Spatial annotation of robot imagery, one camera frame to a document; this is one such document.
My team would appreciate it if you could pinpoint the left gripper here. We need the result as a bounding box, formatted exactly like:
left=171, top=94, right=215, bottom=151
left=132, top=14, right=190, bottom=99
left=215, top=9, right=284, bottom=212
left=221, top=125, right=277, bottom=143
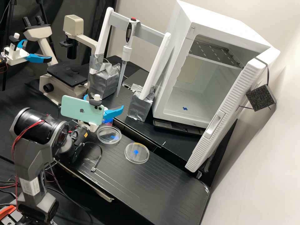
left=3, top=39, right=53, bottom=66

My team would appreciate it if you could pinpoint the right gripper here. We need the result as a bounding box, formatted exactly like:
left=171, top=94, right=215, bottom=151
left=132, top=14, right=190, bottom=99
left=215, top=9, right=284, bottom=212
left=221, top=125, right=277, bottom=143
left=77, top=94, right=124, bottom=133

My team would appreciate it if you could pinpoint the petri dish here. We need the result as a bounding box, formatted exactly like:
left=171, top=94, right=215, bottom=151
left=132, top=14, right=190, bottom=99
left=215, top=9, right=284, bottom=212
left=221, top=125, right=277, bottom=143
left=96, top=125, right=122, bottom=145

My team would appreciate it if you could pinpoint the cream microscope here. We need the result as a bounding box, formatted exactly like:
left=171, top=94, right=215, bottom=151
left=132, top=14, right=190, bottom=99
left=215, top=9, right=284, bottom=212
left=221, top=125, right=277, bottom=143
left=22, top=14, right=100, bottom=106

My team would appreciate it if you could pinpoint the black tray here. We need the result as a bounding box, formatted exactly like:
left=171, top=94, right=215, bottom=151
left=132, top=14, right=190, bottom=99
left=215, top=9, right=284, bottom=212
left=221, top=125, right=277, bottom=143
left=122, top=69, right=151, bottom=88

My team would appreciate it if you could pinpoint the pipette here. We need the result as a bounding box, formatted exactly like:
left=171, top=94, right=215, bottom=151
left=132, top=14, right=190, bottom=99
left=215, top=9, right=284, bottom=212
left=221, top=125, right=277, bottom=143
left=116, top=17, right=141, bottom=97

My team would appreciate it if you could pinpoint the white pipette stand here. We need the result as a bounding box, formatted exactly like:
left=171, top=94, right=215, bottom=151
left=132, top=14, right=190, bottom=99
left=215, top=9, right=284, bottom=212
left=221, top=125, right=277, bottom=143
left=88, top=7, right=173, bottom=123

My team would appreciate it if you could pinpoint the petri dish lid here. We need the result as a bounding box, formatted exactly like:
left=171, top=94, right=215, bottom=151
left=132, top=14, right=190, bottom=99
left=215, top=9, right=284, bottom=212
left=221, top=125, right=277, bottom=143
left=124, top=142, right=150, bottom=164

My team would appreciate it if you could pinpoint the black platform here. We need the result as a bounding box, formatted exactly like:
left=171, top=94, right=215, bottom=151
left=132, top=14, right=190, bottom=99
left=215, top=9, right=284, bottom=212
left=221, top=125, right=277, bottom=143
left=54, top=118, right=210, bottom=225
left=101, top=55, right=238, bottom=188

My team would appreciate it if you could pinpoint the incubator door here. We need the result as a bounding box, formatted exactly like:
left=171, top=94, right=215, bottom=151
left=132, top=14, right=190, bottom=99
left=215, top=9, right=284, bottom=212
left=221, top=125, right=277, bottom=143
left=185, top=47, right=281, bottom=173

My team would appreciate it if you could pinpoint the white incubator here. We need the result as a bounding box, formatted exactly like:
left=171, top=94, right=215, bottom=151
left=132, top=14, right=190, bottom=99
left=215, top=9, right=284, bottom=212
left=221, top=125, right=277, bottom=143
left=151, top=0, right=274, bottom=130

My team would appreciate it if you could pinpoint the right wrist camera phone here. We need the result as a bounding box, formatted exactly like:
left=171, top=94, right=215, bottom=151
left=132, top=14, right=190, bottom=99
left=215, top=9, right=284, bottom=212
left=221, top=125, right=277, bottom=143
left=60, top=93, right=105, bottom=125

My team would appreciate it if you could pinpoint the black cable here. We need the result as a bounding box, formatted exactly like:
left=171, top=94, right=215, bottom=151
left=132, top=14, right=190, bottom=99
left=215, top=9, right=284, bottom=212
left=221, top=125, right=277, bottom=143
left=84, top=141, right=103, bottom=173

